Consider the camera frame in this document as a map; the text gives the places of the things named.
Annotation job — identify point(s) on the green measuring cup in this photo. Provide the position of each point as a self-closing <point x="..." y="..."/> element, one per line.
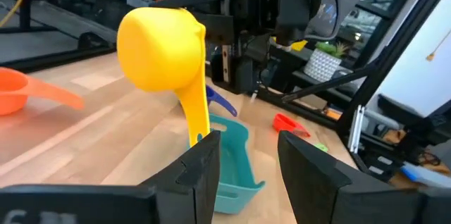
<point x="321" y="147"/>

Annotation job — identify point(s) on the potted plant in white pot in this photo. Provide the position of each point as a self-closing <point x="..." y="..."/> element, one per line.
<point x="322" y="63"/>

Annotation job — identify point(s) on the orange measuring cup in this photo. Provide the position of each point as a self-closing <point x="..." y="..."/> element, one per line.
<point x="14" y="90"/>

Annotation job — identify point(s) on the yellow measuring cup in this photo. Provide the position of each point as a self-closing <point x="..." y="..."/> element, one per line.
<point x="158" y="48"/>

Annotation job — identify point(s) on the teal plastic basket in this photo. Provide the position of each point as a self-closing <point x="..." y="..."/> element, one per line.
<point x="232" y="167"/>

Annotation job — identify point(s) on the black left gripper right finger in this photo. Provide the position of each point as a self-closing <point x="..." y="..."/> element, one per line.
<point x="324" y="196"/>

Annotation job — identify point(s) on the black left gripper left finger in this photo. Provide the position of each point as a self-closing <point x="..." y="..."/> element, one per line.
<point x="176" y="196"/>

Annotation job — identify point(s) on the red measuring cup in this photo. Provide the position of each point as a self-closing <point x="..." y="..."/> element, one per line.
<point x="285" y="123"/>

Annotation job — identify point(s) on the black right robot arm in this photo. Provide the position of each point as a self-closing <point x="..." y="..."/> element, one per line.
<point x="243" y="72"/>

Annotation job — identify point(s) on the dark blue measuring cup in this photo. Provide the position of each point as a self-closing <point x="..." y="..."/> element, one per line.
<point x="220" y="100"/>

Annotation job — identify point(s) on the black aluminium table frame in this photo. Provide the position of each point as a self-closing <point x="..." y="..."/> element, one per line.
<point x="387" y="58"/>

